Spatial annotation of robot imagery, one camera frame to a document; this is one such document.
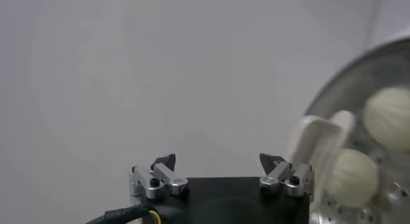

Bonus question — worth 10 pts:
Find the white steamed baozi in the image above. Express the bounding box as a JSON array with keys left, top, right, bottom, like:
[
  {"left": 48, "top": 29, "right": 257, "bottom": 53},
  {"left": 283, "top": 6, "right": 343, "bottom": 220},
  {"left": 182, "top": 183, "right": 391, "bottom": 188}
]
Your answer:
[
  {"left": 325, "top": 147, "right": 381, "bottom": 209},
  {"left": 362, "top": 86, "right": 410, "bottom": 152}
]

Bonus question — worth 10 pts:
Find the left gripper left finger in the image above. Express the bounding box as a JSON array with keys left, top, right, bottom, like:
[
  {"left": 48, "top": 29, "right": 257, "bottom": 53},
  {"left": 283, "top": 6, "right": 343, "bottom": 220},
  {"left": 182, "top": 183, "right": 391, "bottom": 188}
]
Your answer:
[{"left": 129, "top": 153, "right": 190, "bottom": 200}]

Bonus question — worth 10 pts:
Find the round glass pot lid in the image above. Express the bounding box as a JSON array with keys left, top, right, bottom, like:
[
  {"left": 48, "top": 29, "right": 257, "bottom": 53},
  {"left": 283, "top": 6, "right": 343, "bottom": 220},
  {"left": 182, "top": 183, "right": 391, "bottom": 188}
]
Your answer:
[{"left": 286, "top": 33, "right": 410, "bottom": 224}]

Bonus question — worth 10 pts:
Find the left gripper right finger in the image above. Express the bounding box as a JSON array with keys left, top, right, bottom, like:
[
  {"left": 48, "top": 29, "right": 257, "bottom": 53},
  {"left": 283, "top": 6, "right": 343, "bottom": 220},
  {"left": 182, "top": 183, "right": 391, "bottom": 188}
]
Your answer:
[{"left": 258, "top": 152, "right": 315, "bottom": 198}]

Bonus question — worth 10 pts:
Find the stainless steel steamer basket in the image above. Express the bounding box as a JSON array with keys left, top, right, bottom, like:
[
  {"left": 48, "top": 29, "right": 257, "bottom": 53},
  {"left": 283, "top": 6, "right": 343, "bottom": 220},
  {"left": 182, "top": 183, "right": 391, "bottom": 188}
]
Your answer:
[{"left": 302, "top": 36, "right": 410, "bottom": 224}]

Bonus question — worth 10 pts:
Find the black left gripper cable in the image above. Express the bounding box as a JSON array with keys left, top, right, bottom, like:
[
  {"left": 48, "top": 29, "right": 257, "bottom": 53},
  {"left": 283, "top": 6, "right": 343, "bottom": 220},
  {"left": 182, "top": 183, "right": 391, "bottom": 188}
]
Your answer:
[{"left": 85, "top": 204, "right": 161, "bottom": 224}]

